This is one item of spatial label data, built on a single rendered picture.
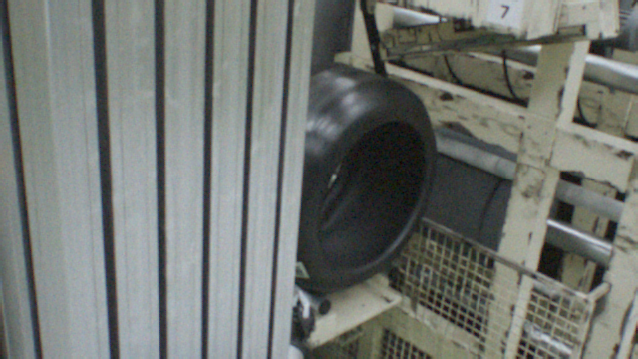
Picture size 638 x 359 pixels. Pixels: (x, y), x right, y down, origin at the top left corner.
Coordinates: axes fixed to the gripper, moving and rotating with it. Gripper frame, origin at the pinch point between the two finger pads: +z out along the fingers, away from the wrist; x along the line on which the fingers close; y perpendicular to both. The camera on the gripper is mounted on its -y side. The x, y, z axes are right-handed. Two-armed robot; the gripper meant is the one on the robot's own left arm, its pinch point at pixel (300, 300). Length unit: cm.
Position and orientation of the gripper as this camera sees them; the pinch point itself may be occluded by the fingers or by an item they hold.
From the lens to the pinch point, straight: 169.9
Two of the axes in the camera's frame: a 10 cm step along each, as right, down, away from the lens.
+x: -9.6, 1.8, 2.2
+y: -2.7, -8.4, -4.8
